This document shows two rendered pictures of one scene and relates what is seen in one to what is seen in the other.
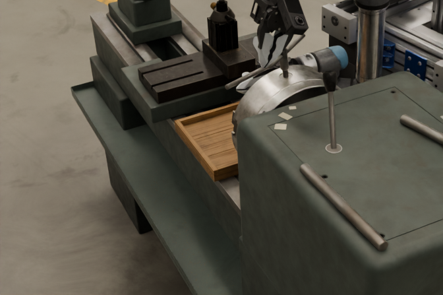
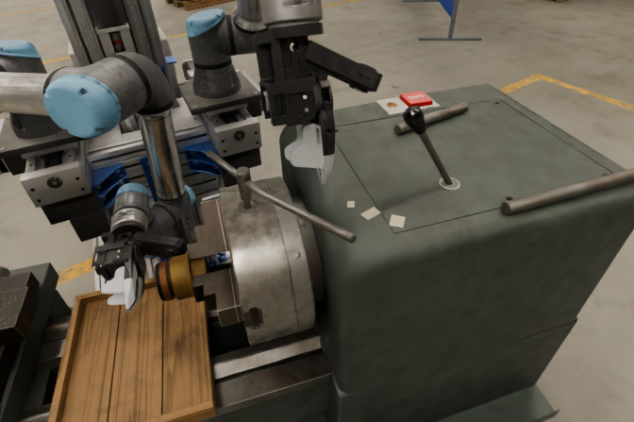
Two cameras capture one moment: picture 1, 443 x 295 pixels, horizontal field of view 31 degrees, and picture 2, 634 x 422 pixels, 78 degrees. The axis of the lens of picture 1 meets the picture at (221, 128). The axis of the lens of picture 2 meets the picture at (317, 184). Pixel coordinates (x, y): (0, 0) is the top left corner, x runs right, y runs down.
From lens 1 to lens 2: 1.73 m
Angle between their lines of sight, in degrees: 65
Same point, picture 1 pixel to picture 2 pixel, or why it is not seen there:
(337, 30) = (65, 189)
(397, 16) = (91, 143)
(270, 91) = (268, 231)
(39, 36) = not seen: outside the picture
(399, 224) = (582, 162)
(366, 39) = (170, 148)
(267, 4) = (313, 77)
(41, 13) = not seen: outside the picture
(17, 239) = not seen: outside the picture
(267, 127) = (396, 234)
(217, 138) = (125, 393)
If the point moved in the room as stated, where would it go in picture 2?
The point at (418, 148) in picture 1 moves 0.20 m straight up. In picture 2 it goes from (444, 133) to (463, 38)
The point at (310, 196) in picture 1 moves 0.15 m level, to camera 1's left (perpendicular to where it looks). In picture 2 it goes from (549, 217) to (591, 294)
